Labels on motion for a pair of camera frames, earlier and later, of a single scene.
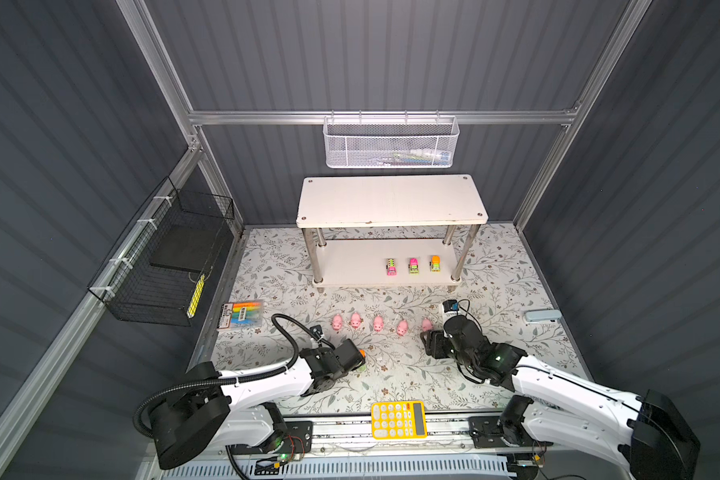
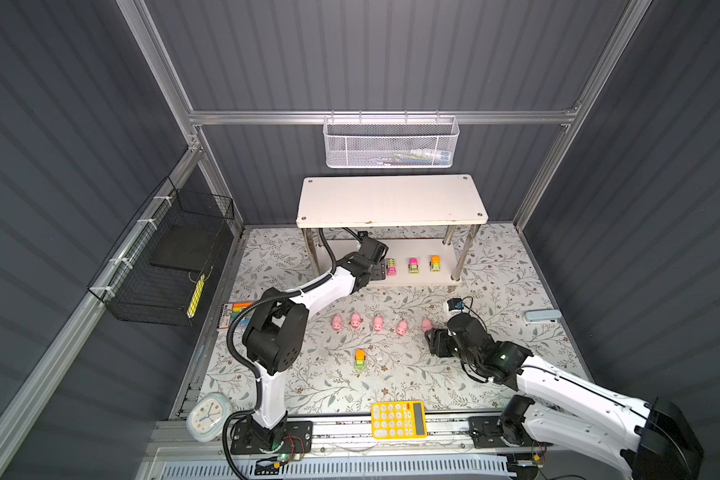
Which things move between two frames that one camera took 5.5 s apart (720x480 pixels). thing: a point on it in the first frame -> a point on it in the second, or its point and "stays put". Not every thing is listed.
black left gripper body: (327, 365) -> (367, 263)
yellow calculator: (398, 420) stays put
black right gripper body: (441, 346) stays put
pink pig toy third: (378, 324) stays put
